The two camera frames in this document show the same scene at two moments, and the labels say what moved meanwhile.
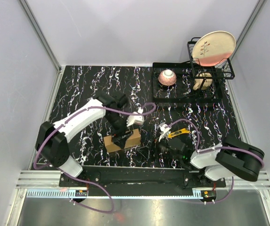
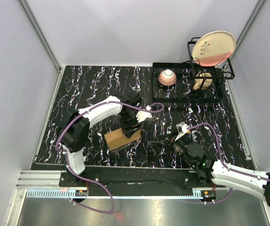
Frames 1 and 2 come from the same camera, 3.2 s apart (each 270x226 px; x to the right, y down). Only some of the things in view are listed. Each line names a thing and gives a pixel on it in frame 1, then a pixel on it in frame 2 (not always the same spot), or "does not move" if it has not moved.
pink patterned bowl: x=167 y=77 does not move
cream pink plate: x=213 y=48 does not move
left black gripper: x=119 y=132 → x=129 y=131
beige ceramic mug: x=202 y=80 does not move
